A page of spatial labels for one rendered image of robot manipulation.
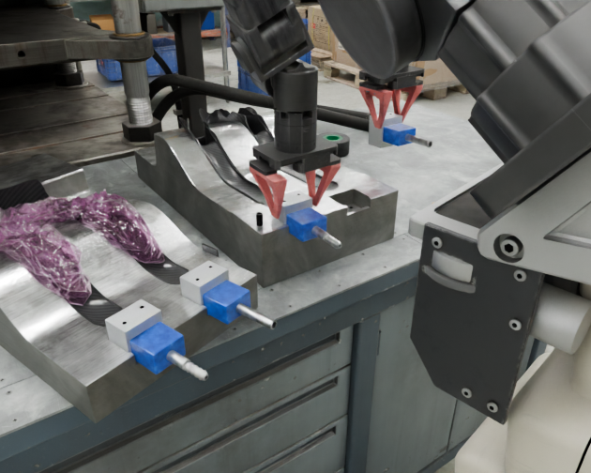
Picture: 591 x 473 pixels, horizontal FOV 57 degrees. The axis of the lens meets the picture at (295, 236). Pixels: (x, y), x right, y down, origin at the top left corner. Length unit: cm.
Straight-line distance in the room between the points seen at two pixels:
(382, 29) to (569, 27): 9
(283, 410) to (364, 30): 77
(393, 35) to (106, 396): 48
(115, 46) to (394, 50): 113
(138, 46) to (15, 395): 89
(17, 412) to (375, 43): 54
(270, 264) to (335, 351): 25
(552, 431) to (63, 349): 49
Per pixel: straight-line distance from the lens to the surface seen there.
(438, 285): 48
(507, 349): 48
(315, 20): 626
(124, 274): 75
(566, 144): 24
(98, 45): 140
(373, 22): 30
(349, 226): 85
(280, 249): 79
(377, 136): 103
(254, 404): 92
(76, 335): 68
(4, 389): 73
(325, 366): 98
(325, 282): 81
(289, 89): 70
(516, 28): 27
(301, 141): 72
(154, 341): 62
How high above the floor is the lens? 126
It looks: 29 degrees down
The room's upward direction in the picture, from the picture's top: straight up
